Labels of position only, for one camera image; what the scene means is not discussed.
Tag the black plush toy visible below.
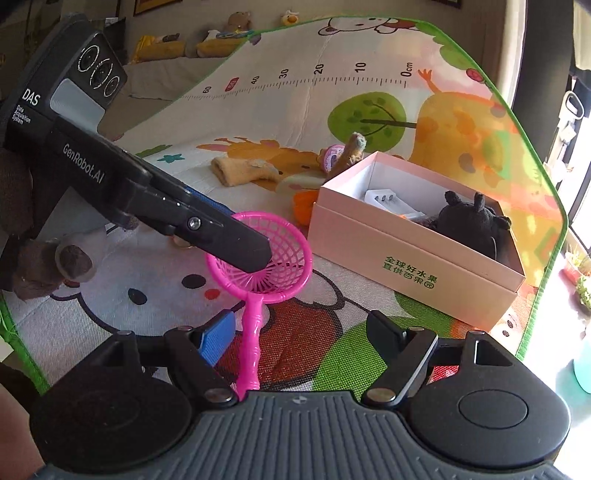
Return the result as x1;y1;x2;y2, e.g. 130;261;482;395
418;190;513;268

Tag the white battery charger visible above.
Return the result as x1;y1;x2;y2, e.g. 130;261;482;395
364;188;407;215

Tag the orange plastic half shell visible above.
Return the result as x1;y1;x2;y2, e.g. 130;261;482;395
293;191;320;227

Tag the person's left hand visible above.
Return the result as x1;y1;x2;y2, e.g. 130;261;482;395
0;148;96;301

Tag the brown bear plush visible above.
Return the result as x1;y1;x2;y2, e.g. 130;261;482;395
226;11;253;36

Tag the wall picture frame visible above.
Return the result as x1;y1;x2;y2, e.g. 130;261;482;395
133;0;168;17

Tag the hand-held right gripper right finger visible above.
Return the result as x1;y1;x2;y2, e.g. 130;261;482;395
362;310;515;407

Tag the pink cardboard box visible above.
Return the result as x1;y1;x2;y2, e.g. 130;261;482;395
307;151;527;334

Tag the pink plastic toy net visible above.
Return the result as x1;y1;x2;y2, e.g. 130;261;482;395
205;211;314;402

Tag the pale teal plant pot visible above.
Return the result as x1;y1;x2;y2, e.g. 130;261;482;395
573;340;591;394

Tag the yellow and pink cake toy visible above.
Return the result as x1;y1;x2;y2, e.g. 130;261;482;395
318;144;346;174

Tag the yellow pillow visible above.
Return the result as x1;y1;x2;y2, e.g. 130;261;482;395
196;31;251;59
131;34;186;64

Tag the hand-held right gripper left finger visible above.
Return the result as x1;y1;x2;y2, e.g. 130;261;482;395
104;311;238;409

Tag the brown felt toy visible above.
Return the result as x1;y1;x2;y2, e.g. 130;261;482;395
333;133;368;175

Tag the yellow knitted pouch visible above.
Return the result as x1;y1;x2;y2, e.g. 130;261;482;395
211;156;280;186

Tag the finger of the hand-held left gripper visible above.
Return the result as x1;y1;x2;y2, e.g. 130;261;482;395
150;173;239;222
139;187;273;274

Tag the small potted plant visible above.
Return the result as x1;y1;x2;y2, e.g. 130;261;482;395
562;249;591;311

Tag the printed play mat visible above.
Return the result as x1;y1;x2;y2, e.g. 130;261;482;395
0;16;568;393

